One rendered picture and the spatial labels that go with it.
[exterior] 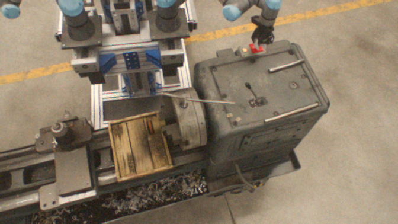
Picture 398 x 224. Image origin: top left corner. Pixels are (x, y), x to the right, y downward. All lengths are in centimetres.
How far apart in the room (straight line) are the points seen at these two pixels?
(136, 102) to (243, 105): 139
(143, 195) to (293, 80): 111
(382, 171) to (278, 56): 175
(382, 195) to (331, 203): 45
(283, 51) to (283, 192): 136
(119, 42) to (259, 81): 88
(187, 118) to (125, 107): 128
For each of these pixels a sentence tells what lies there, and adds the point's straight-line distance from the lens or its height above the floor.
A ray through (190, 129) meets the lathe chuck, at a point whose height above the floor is 119.
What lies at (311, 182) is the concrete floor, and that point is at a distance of 289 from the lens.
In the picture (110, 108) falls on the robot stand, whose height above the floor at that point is 21.
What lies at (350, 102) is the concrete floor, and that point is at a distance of 338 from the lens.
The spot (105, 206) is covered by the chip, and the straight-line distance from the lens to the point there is 213.
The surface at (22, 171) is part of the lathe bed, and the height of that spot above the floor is 84.
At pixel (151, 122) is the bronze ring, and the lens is 166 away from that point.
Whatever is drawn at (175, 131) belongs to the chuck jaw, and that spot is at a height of 112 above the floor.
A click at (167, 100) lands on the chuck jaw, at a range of 163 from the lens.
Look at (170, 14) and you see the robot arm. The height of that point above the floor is 128.
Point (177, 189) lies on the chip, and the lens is 206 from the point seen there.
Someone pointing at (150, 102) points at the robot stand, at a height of 21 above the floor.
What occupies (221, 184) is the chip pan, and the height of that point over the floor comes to 54.
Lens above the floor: 260
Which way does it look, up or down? 62 degrees down
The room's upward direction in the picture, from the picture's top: 5 degrees clockwise
